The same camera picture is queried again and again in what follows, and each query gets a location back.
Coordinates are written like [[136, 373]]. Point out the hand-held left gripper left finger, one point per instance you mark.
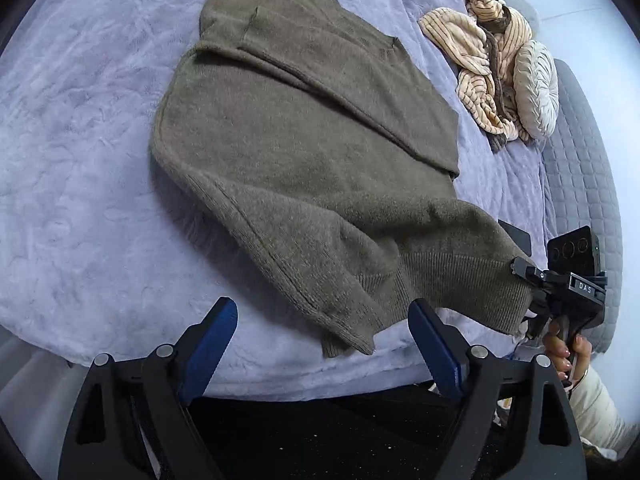
[[207, 350]]

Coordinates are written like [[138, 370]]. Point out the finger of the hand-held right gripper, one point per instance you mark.
[[537, 320], [527, 269]]

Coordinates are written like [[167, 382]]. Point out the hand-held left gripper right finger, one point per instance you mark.
[[435, 350]]

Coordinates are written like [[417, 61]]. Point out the brown knit sweater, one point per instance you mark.
[[300, 160]]

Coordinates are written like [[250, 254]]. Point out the person's right forearm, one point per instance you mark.
[[595, 405]]

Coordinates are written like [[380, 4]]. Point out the person's right hand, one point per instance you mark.
[[555, 347]]

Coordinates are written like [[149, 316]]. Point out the red smartphone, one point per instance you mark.
[[515, 236]]

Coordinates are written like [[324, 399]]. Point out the grey quilted bed cover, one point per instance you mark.
[[575, 160]]

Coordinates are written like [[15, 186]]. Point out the white round pleated cushion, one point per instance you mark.
[[537, 90]]

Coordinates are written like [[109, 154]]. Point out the cream striped fleece garment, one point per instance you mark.
[[480, 60]]

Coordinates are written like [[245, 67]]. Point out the lilac embossed blanket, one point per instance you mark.
[[75, 160]]

